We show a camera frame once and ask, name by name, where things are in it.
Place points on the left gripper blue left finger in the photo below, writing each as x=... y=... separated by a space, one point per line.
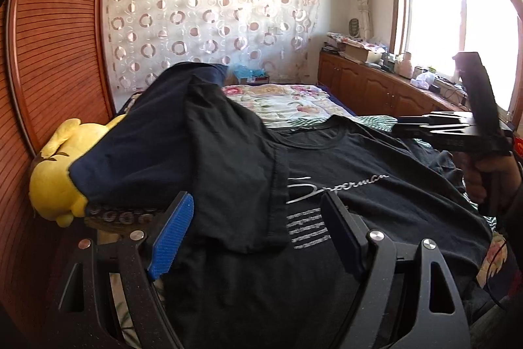
x=167 y=235

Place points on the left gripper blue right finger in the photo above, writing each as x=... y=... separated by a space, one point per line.
x=348 y=233

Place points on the black printed t-shirt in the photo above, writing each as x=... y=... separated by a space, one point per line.
x=405 y=286

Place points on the person's right hand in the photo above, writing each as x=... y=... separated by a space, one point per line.
x=502 y=170

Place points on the patterned navy gold pillow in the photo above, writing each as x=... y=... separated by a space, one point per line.
x=119 y=221

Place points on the navy blue folded garment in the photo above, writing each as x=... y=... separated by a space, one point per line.
x=145 y=160

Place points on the white bottle on cabinet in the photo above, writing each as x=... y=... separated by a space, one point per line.
x=405 y=67

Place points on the wooden window side cabinet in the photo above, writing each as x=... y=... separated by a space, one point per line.
x=368 y=91

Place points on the yellow Pikachu plush toy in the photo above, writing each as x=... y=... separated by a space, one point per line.
x=51 y=191

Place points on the wooden framed window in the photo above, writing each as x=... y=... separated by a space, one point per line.
x=430 y=33

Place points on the cardboard box on cabinet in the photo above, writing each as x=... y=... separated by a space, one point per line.
x=362 y=54

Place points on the floral leaf bed sheet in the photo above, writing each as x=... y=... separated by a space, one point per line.
x=286 y=103

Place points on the blue item behind bed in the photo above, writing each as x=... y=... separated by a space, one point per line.
x=243 y=75

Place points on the circle patterned sheer curtain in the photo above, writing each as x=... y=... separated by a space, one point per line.
x=146 y=37

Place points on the wooden louvered wardrobe door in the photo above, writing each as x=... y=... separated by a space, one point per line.
x=55 y=65

